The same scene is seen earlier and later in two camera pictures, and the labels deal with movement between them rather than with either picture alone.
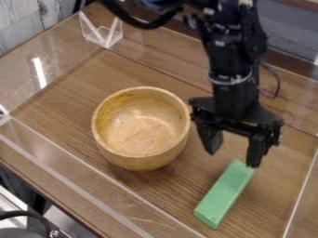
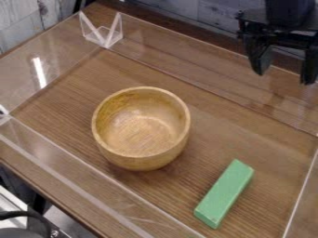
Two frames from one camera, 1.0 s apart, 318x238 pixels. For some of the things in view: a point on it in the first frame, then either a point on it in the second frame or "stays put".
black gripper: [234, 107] → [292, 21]
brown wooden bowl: [141, 127] stays put
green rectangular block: [224, 193] stays put
